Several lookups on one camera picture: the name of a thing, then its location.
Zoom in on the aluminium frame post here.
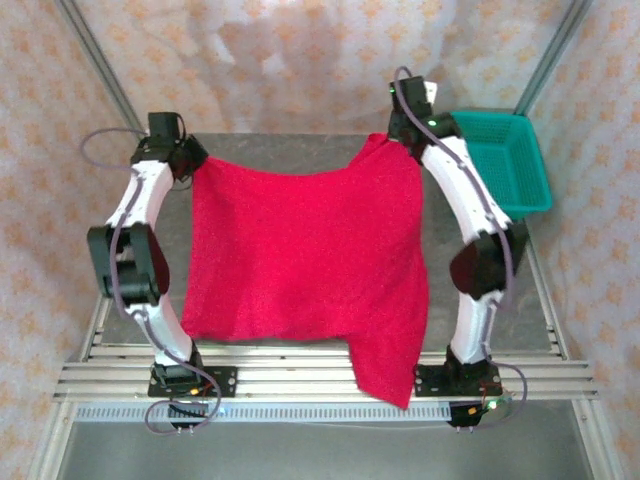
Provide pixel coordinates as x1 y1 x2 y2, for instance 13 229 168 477
53 0 151 146
513 0 595 117

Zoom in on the slotted grey cable duct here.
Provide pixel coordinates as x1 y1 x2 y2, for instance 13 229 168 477
74 403 454 425

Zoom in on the patterned fabric backdrop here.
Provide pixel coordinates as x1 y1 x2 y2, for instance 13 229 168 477
0 0 640 480

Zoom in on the aluminium table side rail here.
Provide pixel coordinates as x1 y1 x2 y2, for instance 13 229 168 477
79 134 156 361
519 218 570 360

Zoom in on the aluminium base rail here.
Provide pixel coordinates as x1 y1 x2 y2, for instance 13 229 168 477
52 346 599 403

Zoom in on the black base bracket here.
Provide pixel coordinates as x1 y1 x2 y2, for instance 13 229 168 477
167 402 210 431
446 399 501 431

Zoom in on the teal plastic basket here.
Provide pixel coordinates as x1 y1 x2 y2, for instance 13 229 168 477
449 110 554 221

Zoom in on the red t-shirt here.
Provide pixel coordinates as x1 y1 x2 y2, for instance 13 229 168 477
180 132 431 411

